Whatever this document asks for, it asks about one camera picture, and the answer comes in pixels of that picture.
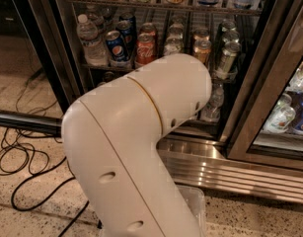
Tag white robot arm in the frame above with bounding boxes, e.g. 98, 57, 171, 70
61, 54, 212, 237

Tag clear water bottle bottom right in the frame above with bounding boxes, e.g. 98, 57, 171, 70
200, 88, 224, 122

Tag clear water bottle middle shelf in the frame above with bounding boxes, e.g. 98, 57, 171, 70
77, 14, 108, 66

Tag stainless steel fridge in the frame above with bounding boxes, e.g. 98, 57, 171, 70
14, 0, 303, 203

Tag open glass fridge door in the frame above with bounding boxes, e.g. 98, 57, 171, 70
0, 0, 73, 138

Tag red Coca-Cola can front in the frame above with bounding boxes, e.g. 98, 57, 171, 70
136, 33, 155, 64

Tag white green soda can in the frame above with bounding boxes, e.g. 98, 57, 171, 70
163, 38, 184, 56

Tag blue Pepsi can front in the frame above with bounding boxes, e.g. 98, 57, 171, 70
106, 31, 129, 62

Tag gold soda can front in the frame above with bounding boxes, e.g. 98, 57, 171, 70
192, 39, 211, 64

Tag clear plastic storage bin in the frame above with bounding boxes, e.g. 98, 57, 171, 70
178, 185, 206, 237

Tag green silver soda can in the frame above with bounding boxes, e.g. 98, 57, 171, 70
217, 41, 241, 73

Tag white can right door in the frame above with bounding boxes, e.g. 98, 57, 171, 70
264, 106, 296, 133

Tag blue Pepsi can right door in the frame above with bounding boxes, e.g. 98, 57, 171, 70
291, 95, 303, 135

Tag black floor cable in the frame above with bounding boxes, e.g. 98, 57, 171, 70
0, 67, 93, 237

